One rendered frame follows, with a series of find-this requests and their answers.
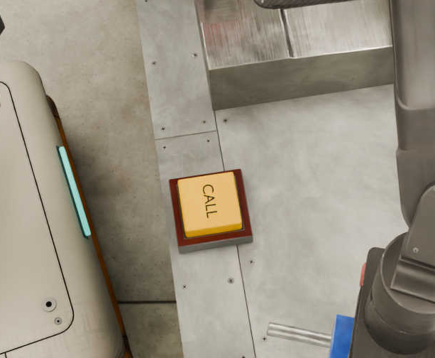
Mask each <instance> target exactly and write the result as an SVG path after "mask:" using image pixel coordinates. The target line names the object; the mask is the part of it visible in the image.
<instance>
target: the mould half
mask: <svg viewBox="0 0 435 358"><path fill-rule="evenodd" d="M239 1H240V5H241V13H242V17H243V19H240V20H235V21H226V22H221V23H211V24H207V23H206V22H204V23H201V25H200V20H199V12H198V8H197V0H194V6H195V11H196V15H197V23H198V28H199V36H200V41H201V45H202V53H203V57H204V65H205V70H206V74H207V82H208V87H209V95H210V100H211V108H212V111H216V110H221V109H230V108H235V107H244V106H249V105H254V104H263V103H268V102H277V101H282V100H288V99H296V98H302V97H310V96H316V95H320V94H330V93H334V92H344V91H349V90H358V89H363V88H368V87H377V86H382V85H391V84H394V61H393V56H392V54H393V50H392V35H391V27H390V12H389V4H388V0H357V1H346V2H339V3H332V4H320V5H313V6H303V7H297V8H291V9H265V8H263V7H260V6H259V5H257V4H256V3H255V2H254V0H239ZM201 28H202V29H201Z"/></svg>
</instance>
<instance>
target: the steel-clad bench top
mask: <svg viewBox="0 0 435 358"><path fill-rule="evenodd" d="M136 6H137V12H138V22H139V27H140V33H141V43H142V49H143V59H144V64H145V74H146V80H147V86H148V96H149V101H150V111H151V117H152V123H153V133H154V138H155V148H156V154H157V160H158V170H159V175H160V185H161V191H162V197H163V207H164V212H165V222H166V228H167V238H168V244H169V249H170V259H171V265H172V275H173V281H174V286H175V296H176V302H177V312H178V318H179V323H180V333H181V339H182V349H183V355H184V358H255V357H256V358H328V353H329V348H325V347H320V346H316V345H309V344H305V343H301V342H295V341H292V340H285V339H281V338H277V337H271V336H267V330H268V324H269V322H274V323H278V324H282V325H289V326H293V327H298V328H302V329H306V330H313V331H317V332H323V333H327V334H331V333H332V329H333V325H334V320H335V317H336V315H345V316H349V317H353V318H354V317H355V313H356V304H357V299H358V294H359V291H360V286H359V283H360V275H361V270H362V266H363V264H364V263H365V262H366V260H367V255H368V251H369V250H370V249H371V248H373V247H380V248H384V249H385V248H386V247H387V245H388V244H389V243H390V242H391V241H392V240H393V239H394V238H395V237H397V236H399V235H401V234H402V233H405V232H408V229H409V227H408V226H407V224H406V222H405V220H404V218H403V216H402V211H401V206H400V191H399V183H398V175H397V161H396V150H397V147H398V140H397V126H396V118H395V100H394V84H391V85H382V86H377V87H368V88H363V89H354V90H349V91H344V92H334V93H330V94H320V95H316V96H310V97H302V98H296V99H288V100H282V101H277V102H268V103H263V104H254V105H249V106H244V107H235V108H230V109H221V110H216V111H212V108H211V100H210V95H209V87H208V82H207V74H206V70H205V65H204V57H203V53H202V45H201V41H200V36H199V28H198V23H197V15H196V11H195V6H194V0H136ZM214 113H215V116H214ZM215 117H216V121H215ZM216 126H217V129H216ZM217 130H218V133H217ZM218 135H219V137H218ZM219 143H220V146H219ZM220 147H221V151H220ZM221 155H222V159H223V162H222V159H221ZM223 164H224V166H223ZM239 168H240V169H241V170H242V174H243V182H244V186H245V191H246V198H247V203H248V210H249V215H250V222H251V226H252V230H253V242H252V243H247V244H239V245H237V247H238V251H237V247H236V245H233V246H225V247H220V248H215V249H206V250H201V251H193V252H187V253H183V254H180V253H179V251H178V248H177V239H176V233H175V223H174V218H173V213H172V203H171V197H170V188H169V182H168V180H169V179H174V178H183V177H188V176H193V175H201V174H207V173H215V172H221V171H225V170H235V169H239ZM238 256H239V260H240V264H239V260H238ZM240 265H241V268H240ZM241 273H242V276H241ZM242 277H243V280H242ZM243 286H244V289H243ZM244 290H245V293H244ZM245 294H246V298H245ZM246 302H247V306H248V310H247V306H246ZM248 315H249V319H250V323H249V319H248ZM250 327H251V331H250ZM251 332H252V335H251ZM252 336H253V340H252ZM253 344H254V348H255V352H254V348H253Z"/></svg>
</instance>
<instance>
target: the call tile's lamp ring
mask: <svg viewBox="0 0 435 358"><path fill-rule="evenodd" d="M228 172H233V174H234V175H235V176H236V183H237V188H238V195H239V200H240V204H241V211H242V216H243V223H244V228H245V230H243V231H237V232H229V233H224V234H215V235H210V236H205V237H197V238H191V239H184V236H183V231H182V221H181V216H180V206H179V201H178V196H177V186H176V184H178V183H177V182H178V180H181V179H187V178H195V177H200V176H205V175H214V174H220V173H228ZM169 181H170V191H171V196H172V206H173V212H174V217H175V226H176V232H177V242H178V246H188V245H193V244H202V243H207V242H215V241H221V240H225V239H234V238H239V237H248V236H252V231H251V226H250V219H249V214H248V207H247V203H246V195H245V191H244V186H243V179H242V175H241V169H235V170H226V171H221V172H216V173H207V174H202V175H193V176H188V177H183V178H175V179H169Z"/></svg>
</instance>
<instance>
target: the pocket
mask: <svg viewBox="0 0 435 358"><path fill-rule="evenodd" d="M197 8H198V12H199V20H200V25H201V23H204V22H206V23H207V24H211V23H221V22H226V21H235V20H240V19H243V17H242V13H241V5H240V1H239V0H197Z"/></svg>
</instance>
